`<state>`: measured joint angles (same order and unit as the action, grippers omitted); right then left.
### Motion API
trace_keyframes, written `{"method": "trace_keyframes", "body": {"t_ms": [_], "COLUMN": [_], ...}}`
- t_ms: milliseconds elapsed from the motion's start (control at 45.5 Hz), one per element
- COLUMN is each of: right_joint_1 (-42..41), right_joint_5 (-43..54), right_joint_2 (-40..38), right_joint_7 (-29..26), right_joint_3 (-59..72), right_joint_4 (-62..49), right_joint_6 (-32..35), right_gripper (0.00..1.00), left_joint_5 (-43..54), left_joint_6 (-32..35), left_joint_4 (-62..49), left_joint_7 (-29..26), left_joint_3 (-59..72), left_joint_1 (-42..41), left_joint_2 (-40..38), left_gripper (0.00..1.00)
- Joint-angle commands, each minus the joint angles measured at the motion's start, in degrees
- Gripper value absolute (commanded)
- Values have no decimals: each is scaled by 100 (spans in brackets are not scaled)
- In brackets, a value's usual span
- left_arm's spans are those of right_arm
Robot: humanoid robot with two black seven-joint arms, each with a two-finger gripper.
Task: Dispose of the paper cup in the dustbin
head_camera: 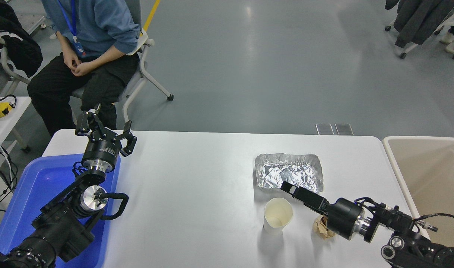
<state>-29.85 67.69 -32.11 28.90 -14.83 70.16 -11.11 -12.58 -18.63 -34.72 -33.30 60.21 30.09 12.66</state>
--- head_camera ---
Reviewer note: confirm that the white frame chair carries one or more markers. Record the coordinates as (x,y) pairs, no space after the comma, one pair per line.
(4,59)

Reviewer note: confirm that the crinkled foil tray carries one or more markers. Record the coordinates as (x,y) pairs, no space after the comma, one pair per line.
(282,171)

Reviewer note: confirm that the dark grey coat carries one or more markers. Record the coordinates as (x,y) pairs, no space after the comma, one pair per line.
(416,18)

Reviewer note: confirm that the crumpled tan paper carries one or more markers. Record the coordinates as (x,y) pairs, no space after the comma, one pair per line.
(320,231)

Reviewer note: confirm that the person's left hand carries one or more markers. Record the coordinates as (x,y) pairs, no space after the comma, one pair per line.
(83,69)

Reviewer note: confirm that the large pale bin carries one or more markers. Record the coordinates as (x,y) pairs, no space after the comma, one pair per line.
(435,167)

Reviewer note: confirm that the person's right hand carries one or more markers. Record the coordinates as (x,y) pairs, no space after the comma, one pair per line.
(71,61)

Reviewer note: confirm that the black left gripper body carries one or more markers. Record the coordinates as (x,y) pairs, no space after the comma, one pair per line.
(102,150)

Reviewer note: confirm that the white side table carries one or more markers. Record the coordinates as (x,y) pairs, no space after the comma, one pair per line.
(7,126)

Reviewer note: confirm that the blue plastic tray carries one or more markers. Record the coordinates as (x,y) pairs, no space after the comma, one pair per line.
(37,186)

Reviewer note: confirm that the white paper cup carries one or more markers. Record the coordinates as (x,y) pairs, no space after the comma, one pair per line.
(278,214)

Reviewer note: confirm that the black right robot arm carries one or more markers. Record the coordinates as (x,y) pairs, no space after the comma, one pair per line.
(398,223)

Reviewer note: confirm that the grey white rolling chair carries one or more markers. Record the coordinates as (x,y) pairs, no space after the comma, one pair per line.
(148,74)

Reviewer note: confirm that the metal floor plate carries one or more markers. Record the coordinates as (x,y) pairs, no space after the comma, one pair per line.
(325,129)
(344,129)

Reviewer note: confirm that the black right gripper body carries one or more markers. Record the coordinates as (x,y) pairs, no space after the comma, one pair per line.
(344,219)

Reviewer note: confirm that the black jacket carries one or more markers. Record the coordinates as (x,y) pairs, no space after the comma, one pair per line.
(18,48)

